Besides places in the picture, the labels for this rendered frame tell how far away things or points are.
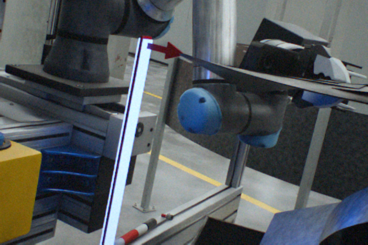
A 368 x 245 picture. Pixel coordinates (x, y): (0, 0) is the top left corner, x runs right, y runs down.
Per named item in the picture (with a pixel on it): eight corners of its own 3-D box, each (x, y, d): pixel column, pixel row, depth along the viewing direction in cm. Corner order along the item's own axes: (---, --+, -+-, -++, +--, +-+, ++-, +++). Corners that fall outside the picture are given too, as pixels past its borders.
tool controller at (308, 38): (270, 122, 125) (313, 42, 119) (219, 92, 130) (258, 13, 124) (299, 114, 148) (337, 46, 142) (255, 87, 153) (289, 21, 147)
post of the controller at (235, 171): (235, 188, 124) (254, 106, 121) (224, 185, 125) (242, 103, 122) (240, 186, 127) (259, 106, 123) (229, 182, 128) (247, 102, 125)
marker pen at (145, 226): (116, 245, 81) (157, 219, 94) (108, 241, 81) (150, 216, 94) (114, 254, 81) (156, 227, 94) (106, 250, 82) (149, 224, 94)
